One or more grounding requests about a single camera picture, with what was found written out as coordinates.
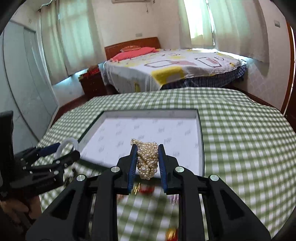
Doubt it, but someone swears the white jade bangle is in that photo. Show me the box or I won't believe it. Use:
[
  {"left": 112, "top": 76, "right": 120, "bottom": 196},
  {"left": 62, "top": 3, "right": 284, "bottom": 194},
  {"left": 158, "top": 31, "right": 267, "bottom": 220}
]
[{"left": 55, "top": 138, "right": 79, "bottom": 159}]

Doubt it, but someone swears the rose gold chain necklace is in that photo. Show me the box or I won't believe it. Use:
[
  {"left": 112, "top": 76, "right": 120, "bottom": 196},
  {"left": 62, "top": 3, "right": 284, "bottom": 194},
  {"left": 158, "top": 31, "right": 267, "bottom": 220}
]
[{"left": 166, "top": 194, "right": 179, "bottom": 205}]

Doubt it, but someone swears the small gold red charm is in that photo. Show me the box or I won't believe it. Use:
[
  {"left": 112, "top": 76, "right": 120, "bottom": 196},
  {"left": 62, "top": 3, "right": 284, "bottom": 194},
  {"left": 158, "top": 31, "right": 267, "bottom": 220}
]
[{"left": 165, "top": 227, "right": 178, "bottom": 241}]

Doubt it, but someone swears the pearl necklace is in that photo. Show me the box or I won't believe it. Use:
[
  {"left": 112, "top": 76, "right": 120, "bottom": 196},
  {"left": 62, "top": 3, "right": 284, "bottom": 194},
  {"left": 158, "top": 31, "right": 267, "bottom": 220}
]
[{"left": 130, "top": 138, "right": 161, "bottom": 181}]

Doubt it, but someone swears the red cord gold charm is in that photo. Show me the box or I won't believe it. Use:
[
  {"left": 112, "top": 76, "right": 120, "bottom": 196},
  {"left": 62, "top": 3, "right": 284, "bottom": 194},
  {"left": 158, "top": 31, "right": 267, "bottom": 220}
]
[{"left": 133, "top": 183, "right": 155, "bottom": 196}]

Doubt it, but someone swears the green jewelry box tray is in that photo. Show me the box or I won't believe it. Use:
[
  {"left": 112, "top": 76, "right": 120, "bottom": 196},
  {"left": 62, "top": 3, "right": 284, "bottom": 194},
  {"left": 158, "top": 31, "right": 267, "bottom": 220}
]
[{"left": 79, "top": 109, "right": 204, "bottom": 176}]

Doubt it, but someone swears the left hand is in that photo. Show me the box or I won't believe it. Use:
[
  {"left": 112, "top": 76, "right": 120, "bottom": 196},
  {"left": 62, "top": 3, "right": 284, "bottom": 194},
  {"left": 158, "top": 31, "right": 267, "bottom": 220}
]
[{"left": 1, "top": 196, "right": 42, "bottom": 223}]

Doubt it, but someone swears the sliding wardrobe door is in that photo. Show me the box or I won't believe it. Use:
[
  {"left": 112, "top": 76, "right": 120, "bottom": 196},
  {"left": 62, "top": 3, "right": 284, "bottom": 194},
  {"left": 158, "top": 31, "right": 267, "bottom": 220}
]
[{"left": 1, "top": 21, "right": 58, "bottom": 153}]

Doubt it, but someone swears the dark wooden nightstand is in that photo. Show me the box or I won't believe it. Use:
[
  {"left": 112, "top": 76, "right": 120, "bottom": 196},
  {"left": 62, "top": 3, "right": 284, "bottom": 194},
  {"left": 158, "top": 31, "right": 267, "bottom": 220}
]
[{"left": 78, "top": 72, "right": 107, "bottom": 99}]

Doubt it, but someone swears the green checkered tablecloth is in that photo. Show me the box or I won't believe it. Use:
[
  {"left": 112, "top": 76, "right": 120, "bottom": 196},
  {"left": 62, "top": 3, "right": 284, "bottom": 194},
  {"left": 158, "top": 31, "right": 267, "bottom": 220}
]
[{"left": 39, "top": 87, "right": 295, "bottom": 236}]

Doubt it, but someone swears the red box on nightstand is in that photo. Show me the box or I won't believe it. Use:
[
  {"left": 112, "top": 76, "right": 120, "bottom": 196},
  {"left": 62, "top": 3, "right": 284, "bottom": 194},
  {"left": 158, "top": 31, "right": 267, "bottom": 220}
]
[{"left": 79, "top": 65, "right": 100, "bottom": 78}]

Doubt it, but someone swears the wooden headboard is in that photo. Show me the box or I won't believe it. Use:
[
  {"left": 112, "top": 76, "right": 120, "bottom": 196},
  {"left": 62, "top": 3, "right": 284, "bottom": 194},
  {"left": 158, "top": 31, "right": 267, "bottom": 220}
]
[{"left": 104, "top": 37, "right": 161, "bottom": 60}]

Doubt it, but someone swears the left white curtain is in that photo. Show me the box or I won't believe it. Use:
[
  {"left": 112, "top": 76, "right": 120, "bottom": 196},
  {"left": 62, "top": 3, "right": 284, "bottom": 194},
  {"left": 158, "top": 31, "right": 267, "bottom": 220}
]
[{"left": 40, "top": 1, "right": 104, "bottom": 85}]

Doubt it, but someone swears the white curtain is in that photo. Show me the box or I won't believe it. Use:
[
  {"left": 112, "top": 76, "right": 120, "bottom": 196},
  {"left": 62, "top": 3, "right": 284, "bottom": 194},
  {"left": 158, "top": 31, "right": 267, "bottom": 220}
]
[
  {"left": 40, "top": 1, "right": 104, "bottom": 85},
  {"left": 178, "top": 1, "right": 269, "bottom": 63}
]

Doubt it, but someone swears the pink pillow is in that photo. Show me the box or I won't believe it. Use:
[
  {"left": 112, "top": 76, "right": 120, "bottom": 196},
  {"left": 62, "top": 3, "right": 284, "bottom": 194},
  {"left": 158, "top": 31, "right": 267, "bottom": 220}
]
[{"left": 110, "top": 47, "right": 158, "bottom": 62}]

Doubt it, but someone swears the patterned red cushion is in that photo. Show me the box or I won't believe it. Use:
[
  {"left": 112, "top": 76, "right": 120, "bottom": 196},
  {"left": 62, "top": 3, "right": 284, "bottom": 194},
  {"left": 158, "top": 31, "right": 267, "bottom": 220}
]
[{"left": 120, "top": 45, "right": 141, "bottom": 52}]

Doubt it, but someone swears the bed with patterned sheet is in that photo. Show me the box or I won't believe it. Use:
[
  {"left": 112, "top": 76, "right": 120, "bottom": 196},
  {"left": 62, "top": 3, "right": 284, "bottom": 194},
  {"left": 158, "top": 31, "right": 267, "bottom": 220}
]
[{"left": 100, "top": 49, "right": 247, "bottom": 93}]

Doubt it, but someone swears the white air conditioner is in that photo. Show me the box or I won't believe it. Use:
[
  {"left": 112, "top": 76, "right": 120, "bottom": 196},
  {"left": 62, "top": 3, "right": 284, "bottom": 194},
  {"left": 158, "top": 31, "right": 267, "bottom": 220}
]
[{"left": 111, "top": 0, "right": 151, "bottom": 4}]

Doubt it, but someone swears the right white curtain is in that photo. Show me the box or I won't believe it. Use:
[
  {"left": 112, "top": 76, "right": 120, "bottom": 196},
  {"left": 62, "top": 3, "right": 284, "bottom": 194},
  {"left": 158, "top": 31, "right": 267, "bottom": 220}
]
[{"left": 178, "top": 1, "right": 269, "bottom": 63}]

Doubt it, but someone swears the wall light switch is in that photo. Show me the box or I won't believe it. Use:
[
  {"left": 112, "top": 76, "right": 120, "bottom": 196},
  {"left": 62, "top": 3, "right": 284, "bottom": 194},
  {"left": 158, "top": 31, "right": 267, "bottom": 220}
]
[{"left": 274, "top": 20, "right": 280, "bottom": 28}]

